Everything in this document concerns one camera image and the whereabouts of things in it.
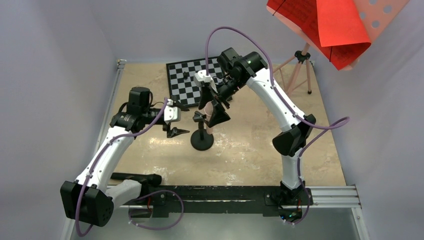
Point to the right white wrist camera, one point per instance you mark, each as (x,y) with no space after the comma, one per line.
(201,77)

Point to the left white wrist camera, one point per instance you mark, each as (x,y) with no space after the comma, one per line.
(172,113)

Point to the black microphone stand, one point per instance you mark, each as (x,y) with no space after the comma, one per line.
(200,139)

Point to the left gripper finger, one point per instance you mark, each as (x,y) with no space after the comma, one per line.
(177,104)
(172,132)

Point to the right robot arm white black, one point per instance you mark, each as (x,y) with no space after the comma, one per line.
(252,70)

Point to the black white chessboard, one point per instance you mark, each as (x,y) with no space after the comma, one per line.
(185,90)

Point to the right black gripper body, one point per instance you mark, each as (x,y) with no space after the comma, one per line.
(225,89)

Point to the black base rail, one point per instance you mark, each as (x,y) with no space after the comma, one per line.
(268,201)

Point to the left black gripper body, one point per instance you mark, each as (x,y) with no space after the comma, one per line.
(151,114)

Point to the aluminium frame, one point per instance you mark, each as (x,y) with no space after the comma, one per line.
(323,197)

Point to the red sheet music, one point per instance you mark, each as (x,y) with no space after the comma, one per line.
(302,13)
(341,33)

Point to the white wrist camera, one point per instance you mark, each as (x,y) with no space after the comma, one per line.
(172,113)
(201,77)

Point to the pink music stand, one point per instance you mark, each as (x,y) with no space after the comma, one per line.
(376,15)

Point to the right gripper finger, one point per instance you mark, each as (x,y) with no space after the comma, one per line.
(219,115)
(206,95)

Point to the pink microphone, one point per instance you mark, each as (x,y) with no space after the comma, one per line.
(208,110)

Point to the black chess piece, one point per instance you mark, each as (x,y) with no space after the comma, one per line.
(186,75)

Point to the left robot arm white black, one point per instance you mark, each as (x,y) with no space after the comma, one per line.
(97,191)

